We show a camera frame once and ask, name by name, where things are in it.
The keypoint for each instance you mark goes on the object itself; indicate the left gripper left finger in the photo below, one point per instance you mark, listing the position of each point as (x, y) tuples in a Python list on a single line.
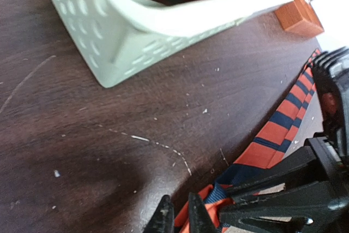
[(162, 220)]

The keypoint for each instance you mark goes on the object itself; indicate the red navy striped tie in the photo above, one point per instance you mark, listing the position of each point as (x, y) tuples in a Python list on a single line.
[(267, 148)]

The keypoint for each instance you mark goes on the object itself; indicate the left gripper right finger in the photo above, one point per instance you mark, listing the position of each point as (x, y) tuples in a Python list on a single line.
[(199, 219)]

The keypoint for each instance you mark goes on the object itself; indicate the orange compartment organizer box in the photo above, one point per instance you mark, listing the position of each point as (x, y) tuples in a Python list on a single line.
[(299, 17)]

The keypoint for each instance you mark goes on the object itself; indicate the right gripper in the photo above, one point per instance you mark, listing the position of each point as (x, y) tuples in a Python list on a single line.
[(308, 190)]

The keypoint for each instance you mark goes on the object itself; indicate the beige plastic basket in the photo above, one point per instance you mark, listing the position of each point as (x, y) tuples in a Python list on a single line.
[(119, 38)]

